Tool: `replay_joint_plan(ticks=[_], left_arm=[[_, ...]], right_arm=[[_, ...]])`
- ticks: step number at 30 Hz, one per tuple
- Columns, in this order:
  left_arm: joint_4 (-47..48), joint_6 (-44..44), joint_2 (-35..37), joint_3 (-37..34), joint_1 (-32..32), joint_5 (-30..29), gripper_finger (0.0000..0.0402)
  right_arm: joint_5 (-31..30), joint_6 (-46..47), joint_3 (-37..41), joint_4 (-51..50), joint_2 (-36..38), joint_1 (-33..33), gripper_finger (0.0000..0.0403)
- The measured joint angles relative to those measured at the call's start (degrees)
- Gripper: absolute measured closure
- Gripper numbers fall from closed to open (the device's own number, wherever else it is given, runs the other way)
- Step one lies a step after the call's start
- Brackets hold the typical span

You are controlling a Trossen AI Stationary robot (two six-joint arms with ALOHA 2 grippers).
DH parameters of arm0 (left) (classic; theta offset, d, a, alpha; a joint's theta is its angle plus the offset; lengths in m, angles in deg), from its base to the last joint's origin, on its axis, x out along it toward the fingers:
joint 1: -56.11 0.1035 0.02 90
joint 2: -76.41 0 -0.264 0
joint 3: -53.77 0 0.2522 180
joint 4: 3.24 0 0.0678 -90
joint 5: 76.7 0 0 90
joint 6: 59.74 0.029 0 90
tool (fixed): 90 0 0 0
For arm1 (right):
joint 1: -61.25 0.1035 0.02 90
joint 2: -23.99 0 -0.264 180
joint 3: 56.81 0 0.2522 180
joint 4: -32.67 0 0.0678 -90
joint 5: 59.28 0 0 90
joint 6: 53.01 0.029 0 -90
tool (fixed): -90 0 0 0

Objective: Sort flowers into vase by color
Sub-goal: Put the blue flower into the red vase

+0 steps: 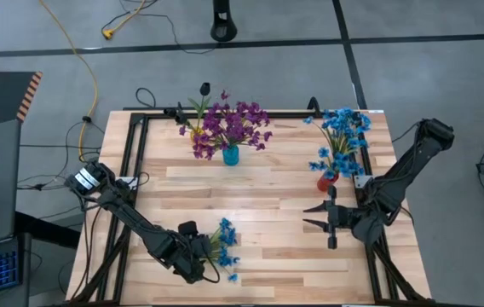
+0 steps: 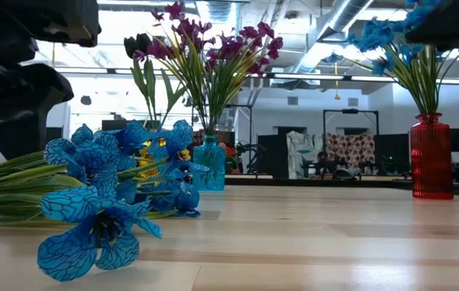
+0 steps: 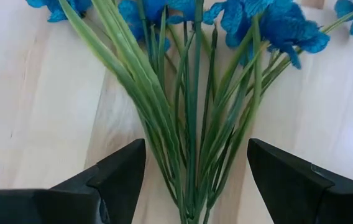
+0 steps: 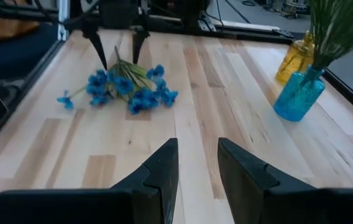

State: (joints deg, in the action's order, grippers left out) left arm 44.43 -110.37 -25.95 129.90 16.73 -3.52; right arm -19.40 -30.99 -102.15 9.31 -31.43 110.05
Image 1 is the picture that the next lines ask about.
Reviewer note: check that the yellow glass vase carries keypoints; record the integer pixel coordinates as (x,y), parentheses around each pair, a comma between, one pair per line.
(193,133)

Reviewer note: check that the black stand base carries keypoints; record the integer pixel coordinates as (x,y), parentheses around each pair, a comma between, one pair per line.
(223,30)

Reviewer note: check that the teal glass vase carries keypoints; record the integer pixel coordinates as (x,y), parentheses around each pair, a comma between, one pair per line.
(230,157)

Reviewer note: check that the black artificial tulip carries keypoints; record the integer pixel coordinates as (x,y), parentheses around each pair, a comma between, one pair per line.
(168,112)
(181,118)
(205,88)

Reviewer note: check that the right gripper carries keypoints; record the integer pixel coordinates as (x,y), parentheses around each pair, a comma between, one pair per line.
(342,219)

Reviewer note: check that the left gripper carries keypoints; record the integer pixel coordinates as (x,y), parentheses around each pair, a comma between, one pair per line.
(191,256)

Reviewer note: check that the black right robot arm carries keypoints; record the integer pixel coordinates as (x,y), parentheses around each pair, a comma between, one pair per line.
(408,166)

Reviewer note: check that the purple artificial flower bunch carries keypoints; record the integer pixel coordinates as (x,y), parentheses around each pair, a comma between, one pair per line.
(246,123)
(208,136)

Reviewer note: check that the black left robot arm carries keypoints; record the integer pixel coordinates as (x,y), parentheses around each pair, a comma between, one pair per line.
(135,221)

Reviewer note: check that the red ribbed glass vase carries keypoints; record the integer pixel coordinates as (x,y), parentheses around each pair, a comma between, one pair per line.
(325,184)

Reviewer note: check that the black aluminium table frame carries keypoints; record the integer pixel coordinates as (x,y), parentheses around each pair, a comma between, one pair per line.
(293,115)

